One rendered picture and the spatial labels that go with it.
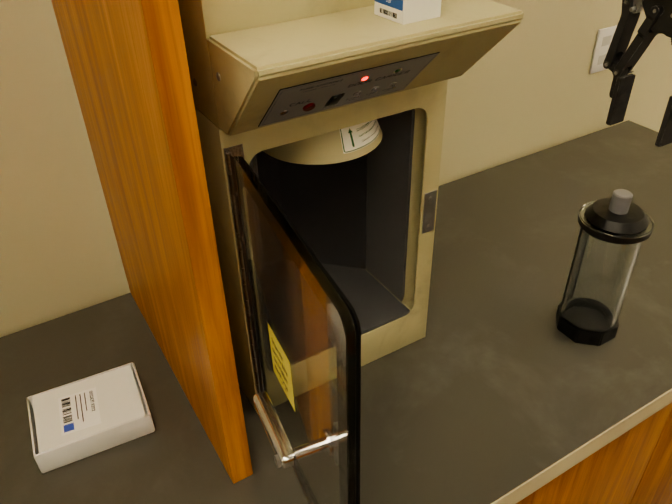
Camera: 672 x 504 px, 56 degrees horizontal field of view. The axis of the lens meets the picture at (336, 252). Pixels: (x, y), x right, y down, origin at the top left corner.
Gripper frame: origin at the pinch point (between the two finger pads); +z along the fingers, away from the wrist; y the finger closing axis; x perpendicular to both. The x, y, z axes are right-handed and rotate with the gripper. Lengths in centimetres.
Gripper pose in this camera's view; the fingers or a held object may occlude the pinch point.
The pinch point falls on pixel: (643, 114)
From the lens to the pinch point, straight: 99.0
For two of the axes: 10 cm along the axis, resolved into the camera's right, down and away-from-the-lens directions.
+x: 8.6, -3.1, 4.1
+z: 0.2, 8.1, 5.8
